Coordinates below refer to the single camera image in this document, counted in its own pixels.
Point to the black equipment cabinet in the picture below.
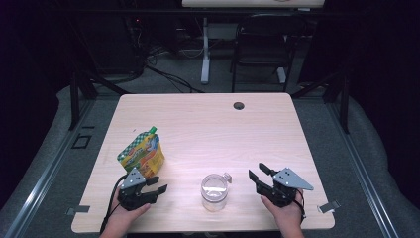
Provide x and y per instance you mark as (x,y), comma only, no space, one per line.
(115,46)

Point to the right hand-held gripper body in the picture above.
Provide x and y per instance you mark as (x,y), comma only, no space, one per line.
(280,195)

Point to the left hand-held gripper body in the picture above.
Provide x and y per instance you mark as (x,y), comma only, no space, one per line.
(130,198)

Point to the black chair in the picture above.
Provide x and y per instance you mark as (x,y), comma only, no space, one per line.
(264,43)

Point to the person's left hand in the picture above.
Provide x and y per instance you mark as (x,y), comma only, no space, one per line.
(124,216)

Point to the aluminium floor rail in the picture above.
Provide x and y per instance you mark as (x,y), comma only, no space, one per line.
(49,172)
(363,175)

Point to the white desk with white legs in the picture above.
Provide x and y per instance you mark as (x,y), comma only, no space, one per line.
(247,3)

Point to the black metal stand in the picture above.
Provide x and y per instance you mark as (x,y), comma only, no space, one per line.
(74,99)
(344,105)

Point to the grey tape strip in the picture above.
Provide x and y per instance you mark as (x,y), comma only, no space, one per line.
(328,207)
(78,209)

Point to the colourful snack bag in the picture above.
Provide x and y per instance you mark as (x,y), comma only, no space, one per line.
(142,155)

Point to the person's right hand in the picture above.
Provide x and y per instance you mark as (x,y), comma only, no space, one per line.
(287,216)

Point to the clear jar with hinged lid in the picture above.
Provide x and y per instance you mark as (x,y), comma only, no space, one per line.
(214,195)

